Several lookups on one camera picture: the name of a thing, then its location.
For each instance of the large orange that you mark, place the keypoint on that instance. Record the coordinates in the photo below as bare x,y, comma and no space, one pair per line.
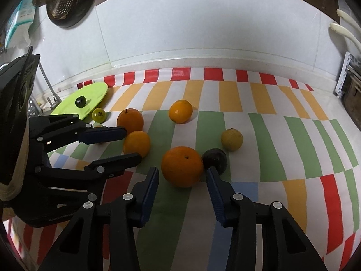
182,167

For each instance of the black frying pan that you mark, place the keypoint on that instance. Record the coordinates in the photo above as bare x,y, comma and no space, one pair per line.
77,13

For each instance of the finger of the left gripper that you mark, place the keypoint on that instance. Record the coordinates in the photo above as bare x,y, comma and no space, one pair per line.
93,177
48,133

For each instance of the tissue paper pack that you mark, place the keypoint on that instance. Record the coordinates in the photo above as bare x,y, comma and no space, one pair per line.
17,29

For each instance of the beige round fruit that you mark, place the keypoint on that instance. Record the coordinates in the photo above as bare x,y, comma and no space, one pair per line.
232,139

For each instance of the dark plum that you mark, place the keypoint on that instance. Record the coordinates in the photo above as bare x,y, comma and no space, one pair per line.
80,102
215,158

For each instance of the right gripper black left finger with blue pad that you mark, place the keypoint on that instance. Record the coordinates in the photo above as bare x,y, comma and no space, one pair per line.
80,245

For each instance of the dish rack shelf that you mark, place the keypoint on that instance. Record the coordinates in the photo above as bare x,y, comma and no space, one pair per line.
348,87

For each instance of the green plate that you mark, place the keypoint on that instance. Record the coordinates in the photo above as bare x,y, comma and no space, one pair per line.
94,93

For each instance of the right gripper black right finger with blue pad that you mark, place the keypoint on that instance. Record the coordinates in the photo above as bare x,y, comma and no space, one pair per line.
285,246

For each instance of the striped colourful table cloth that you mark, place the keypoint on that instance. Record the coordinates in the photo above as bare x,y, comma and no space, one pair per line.
300,147

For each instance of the green fruit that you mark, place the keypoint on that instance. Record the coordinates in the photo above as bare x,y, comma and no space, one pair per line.
99,115

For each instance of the pan with cream handles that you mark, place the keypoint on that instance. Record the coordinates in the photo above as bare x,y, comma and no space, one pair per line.
341,30

